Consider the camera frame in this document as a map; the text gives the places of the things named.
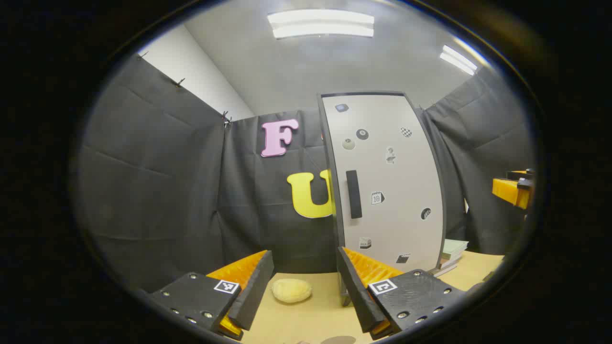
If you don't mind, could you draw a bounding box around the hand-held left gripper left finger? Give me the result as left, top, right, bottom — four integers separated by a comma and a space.
148, 249, 275, 341

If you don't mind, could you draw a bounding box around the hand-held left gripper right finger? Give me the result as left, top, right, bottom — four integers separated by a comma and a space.
337, 246, 467, 341

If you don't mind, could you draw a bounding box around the dark grey cabinet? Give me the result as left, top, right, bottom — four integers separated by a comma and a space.
317, 91, 448, 306

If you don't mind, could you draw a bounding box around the black cabinet door handle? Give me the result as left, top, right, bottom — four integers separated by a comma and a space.
346, 170, 363, 219

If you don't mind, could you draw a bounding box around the white cabinet door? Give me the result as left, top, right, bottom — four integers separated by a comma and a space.
321, 94, 444, 274

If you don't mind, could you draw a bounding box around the pale yellow sponge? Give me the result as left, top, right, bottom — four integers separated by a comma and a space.
271, 279, 313, 304

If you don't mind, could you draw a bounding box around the green notebook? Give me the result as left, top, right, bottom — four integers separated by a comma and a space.
441, 239, 470, 261

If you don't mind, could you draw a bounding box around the ceiling light panel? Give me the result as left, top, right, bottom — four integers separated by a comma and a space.
440, 44, 478, 76
267, 9, 375, 40

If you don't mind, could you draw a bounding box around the black backdrop cloth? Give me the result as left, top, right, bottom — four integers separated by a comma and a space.
76, 55, 534, 294

